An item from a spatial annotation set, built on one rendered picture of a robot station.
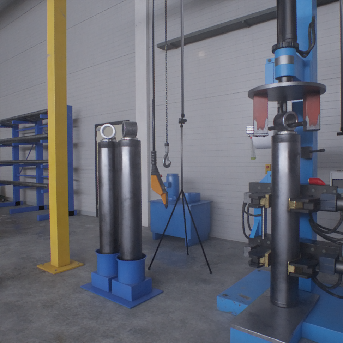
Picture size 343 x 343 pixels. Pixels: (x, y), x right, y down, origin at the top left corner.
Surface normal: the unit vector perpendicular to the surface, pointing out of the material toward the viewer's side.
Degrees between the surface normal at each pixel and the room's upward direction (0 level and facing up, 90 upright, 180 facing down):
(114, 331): 0
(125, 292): 90
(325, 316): 0
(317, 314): 0
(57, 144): 90
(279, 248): 90
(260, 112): 90
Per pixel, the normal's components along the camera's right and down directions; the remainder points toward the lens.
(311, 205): -0.62, 0.03
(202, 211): 0.78, 0.01
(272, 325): 0.00, -1.00
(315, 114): -0.19, 0.04
